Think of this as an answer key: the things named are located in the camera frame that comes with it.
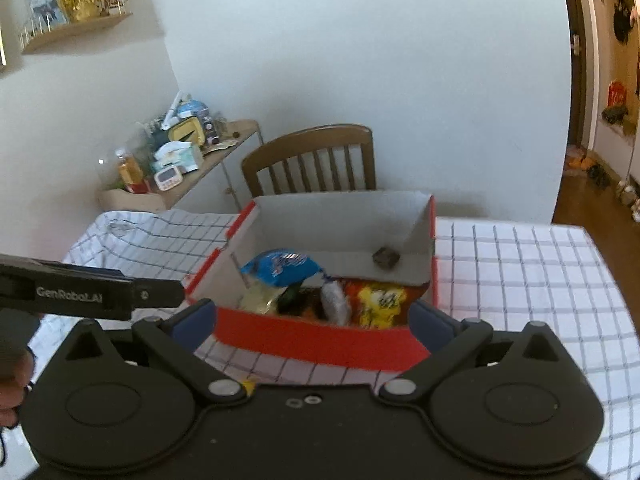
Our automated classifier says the red chips bag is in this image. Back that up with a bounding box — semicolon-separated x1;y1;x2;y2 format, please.
341;278;430;330

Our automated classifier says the yellow candy bag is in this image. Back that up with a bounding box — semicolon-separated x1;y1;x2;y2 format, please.
241;379;257;396

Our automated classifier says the pale cream snack packet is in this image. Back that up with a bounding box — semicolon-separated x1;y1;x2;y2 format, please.
240;282;284;315

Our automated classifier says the small dark candy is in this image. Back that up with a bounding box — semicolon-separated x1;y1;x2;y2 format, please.
372;247;400;271

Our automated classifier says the blue snack packet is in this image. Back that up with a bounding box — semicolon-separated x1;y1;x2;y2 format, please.
241;249;323;288

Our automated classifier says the white and navy snack packet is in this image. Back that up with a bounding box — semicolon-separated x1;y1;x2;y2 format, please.
320;281;352;326

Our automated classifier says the green snack packet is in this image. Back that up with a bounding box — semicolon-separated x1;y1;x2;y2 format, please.
277;282;310;316

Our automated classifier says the person's left hand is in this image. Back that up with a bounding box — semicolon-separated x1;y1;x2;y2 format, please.
0;349;36;428

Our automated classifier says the white checkered tablecloth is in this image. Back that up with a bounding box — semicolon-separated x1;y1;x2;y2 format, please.
65;210;639;479

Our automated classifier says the orange drink bottle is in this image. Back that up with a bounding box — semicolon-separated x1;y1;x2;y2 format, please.
115;148;150;194

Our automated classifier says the white digital timer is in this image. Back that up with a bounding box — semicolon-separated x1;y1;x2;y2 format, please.
154;166;183;192

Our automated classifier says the white side cabinet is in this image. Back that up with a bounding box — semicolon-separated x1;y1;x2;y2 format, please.
99;119;264;212

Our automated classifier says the tissue box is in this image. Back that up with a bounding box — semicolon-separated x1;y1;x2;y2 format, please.
152;141;204;174

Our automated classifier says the brown wooden chair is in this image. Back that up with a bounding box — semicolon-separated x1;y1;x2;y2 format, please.
241;124;376;197

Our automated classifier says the yellow box on cabinet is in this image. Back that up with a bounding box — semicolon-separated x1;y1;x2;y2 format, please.
167;117;206;146

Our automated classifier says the small photo on shelf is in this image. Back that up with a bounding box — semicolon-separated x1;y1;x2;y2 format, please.
29;0;67;29

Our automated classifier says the wooden wall shelf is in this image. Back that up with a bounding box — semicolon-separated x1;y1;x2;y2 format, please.
18;0;132;55

